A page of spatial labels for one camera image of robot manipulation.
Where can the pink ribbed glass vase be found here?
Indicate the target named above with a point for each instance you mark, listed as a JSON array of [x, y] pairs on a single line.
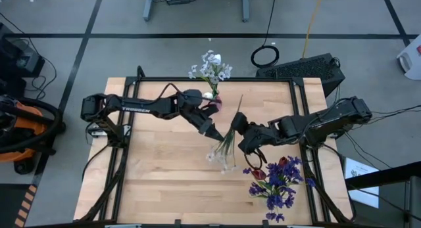
[[218, 100]]

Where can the black equipment case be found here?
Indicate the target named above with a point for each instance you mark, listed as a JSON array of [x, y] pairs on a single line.
[[19, 57]]

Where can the black computer tower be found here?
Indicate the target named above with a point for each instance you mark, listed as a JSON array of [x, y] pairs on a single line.
[[302, 70]]

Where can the grey metal post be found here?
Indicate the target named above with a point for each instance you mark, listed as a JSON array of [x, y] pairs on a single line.
[[415, 205]]

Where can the black power strip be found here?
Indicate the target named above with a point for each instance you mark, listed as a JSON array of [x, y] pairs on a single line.
[[177, 1]]

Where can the red artificial tulip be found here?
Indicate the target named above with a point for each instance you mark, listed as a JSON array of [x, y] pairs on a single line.
[[259, 174], [283, 161]]

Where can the purple artificial flower bunch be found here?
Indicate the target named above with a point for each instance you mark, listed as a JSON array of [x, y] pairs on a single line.
[[275, 201], [291, 170]]

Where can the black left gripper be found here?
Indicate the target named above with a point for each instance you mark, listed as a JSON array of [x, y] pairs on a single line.
[[202, 114]]

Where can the green stem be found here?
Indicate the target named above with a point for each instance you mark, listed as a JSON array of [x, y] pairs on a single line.
[[227, 146]]

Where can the white artificial tulip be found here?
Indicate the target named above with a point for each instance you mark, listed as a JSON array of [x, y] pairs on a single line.
[[217, 59]]

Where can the black metal table frame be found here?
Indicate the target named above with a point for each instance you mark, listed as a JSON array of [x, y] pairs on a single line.
[[164, 79]]

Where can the black metal bar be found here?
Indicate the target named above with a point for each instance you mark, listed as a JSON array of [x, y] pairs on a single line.
[[388, 175]]

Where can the light blue artificial flower bunch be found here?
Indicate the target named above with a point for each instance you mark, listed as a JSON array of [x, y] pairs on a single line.
[[208, 70]]

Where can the orange and black vacuum cleaner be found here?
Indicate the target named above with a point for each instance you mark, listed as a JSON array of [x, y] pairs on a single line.
[[23, 123]]

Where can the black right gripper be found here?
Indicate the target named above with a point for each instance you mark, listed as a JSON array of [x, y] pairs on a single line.
[[263, 132]]

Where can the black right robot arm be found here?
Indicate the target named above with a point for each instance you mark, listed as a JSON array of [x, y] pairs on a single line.
[[329, 123]]

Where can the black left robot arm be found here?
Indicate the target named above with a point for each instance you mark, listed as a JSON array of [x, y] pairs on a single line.
[[141, 108]]

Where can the white printed paper sheet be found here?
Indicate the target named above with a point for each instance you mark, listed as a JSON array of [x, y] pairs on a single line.
[[365, 196]]

